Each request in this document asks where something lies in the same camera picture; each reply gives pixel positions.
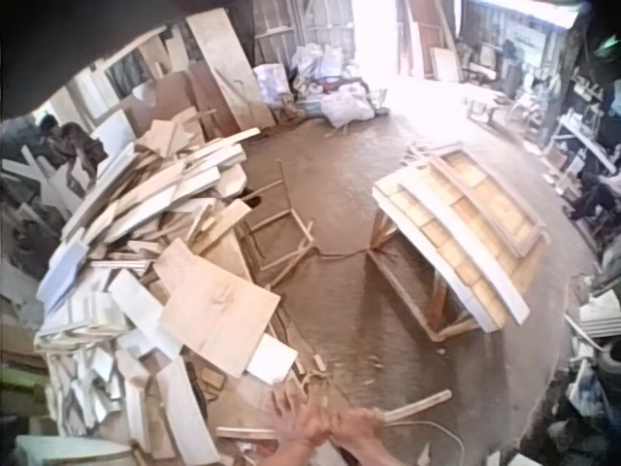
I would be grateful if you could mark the wooden trestle frame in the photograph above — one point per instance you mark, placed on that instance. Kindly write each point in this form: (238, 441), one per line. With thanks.
(417, 301)

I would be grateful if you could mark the white wooden chair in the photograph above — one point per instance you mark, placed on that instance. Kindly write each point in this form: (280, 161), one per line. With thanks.
(526, 109)

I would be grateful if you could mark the heap of white sacks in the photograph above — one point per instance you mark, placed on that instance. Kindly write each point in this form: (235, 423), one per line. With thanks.
(325, 82)

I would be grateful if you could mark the person's right hand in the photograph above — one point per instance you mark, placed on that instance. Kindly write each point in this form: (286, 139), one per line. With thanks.
(360, 429)

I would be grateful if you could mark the large plywood sheet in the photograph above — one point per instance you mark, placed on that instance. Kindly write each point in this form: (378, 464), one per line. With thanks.
(220, 306)

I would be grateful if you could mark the thin wooden strip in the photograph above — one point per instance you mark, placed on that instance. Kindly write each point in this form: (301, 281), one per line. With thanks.
(417, 407)

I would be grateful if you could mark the bare wooden chair frame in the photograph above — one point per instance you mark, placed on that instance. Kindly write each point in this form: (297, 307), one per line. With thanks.
(284, 228)

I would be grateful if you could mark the low wooden bench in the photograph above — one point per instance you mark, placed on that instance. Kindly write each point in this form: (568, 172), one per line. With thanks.
(485, 109)

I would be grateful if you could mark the heap of scrap and junk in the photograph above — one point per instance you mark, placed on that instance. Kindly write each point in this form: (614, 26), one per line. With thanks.
(594, 369)

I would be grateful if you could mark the cluttered workshop shelves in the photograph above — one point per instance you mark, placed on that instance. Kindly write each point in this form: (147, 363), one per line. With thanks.
(582, 121)

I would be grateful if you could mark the narrow wooden ladder frame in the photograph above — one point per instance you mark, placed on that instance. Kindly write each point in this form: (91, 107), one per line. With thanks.
(490, 194)

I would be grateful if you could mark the stack of leaning timber boards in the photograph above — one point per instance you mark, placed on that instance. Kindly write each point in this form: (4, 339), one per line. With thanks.
(432, 39)

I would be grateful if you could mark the leaning plywood boards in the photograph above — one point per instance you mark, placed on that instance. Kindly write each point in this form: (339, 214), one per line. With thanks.
(228, 73)

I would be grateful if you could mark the heap of wooden planks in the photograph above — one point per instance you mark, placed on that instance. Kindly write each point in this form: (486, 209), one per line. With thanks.
(131, 252)

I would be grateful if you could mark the person's right fingers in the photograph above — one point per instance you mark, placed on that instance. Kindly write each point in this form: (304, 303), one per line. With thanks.
(345, 429)

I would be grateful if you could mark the large slatted wooden panel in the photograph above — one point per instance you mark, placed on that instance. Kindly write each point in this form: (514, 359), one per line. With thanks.
(451, 238)

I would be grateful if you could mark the person's left hand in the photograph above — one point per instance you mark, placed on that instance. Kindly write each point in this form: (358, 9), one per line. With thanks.
(303, 427)

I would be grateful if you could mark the person's left fingers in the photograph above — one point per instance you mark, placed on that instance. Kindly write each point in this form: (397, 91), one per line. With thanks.
(286, 408)

